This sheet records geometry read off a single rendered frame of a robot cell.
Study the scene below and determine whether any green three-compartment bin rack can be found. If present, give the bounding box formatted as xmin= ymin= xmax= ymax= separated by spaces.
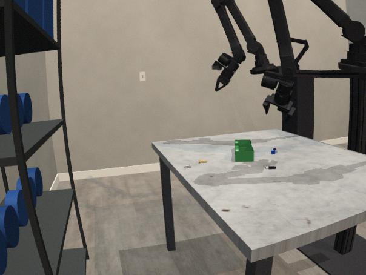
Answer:
xmin=235 ymin=139 xmax=254 ymax=162

